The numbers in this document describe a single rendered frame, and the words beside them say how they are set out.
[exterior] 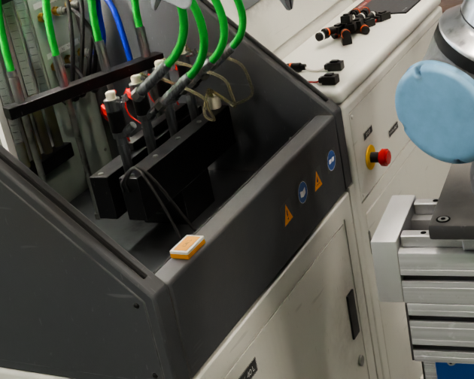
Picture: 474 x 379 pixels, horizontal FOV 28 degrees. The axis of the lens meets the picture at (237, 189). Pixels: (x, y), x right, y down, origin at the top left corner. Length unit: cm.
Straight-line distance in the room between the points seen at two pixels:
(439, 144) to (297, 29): 122
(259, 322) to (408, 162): 78
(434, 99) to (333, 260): 87
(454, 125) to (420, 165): 131
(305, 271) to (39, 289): 52
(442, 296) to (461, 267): 5
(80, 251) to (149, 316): 13
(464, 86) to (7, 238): 70
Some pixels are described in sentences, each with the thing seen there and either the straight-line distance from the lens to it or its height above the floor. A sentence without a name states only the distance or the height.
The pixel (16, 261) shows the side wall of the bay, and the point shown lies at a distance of 138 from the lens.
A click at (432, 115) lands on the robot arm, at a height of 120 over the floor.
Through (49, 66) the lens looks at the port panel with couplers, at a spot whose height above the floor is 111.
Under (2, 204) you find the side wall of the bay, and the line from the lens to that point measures 134.
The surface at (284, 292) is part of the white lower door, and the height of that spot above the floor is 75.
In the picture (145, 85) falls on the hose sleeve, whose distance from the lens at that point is 154.
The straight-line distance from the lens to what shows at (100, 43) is 178.
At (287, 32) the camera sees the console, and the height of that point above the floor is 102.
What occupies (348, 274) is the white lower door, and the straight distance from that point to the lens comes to 187.
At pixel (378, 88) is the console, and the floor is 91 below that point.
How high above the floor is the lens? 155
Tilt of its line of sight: 23 degrees down
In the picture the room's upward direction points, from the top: 12 degrees counter-clockwise
